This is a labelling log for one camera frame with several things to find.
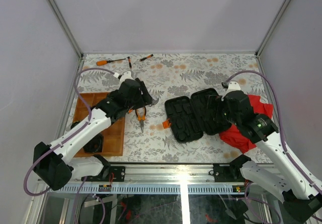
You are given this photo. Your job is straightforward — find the black plastic tool case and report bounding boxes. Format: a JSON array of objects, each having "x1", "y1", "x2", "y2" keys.
[{"x1": 163, "y1": 88, "x2": 231, "y2": 143}]

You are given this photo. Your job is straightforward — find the small precision screwdriver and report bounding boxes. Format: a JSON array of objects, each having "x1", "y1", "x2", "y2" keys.
[
  {"x1": 127, "y1": 56, "x2": 132, "y2": 70},
  {"x1": 136, "y1": 54, "x2": 154, "y2": 62}
]

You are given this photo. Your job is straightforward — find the large orange screwdriver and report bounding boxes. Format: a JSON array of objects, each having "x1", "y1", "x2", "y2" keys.
[{"x1": 96, "y1": 58, "x2": 125, "y2": 66}]

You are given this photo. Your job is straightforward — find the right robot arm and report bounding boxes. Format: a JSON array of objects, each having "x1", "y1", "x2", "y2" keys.
[{"x1": 206, "y1": 90, "x2": 321, "y2": 222}]

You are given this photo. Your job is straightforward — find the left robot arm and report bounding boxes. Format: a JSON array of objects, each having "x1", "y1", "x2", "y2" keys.
[{"x1": 32, "y1": 79, "x2": 153, "y2": 191}]

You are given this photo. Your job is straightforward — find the orange long-nose pliers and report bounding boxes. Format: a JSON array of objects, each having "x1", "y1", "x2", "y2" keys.
[{"x1": 135, "y1": 107, "x2": 146, "y2": 133}]

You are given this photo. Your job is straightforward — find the red cloth bag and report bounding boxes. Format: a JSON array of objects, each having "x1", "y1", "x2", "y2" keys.
[{"x1": 218, "y1": 94, "x2": 274, "y2": 154}]

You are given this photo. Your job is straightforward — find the wooden compartment tray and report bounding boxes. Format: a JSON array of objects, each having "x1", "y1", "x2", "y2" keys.
[{"x1": 71, "y1": 92, "x2": 125, "y2": 157}]

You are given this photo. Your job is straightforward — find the claw hammer black handle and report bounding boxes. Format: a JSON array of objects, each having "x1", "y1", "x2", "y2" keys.
[{"x1": 149, "y1": 98, "x2": 159, "y2": 107}]

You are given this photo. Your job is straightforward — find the aluminium front rail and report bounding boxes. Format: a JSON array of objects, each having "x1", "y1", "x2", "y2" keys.
[{"x1": 37, "y1": 162, "x2": 309, "y2": 194}]

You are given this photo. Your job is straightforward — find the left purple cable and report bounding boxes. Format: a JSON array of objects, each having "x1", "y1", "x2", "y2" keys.
[{"x1": 23, "y1": 67, "x2": 120, "y2": 197}]

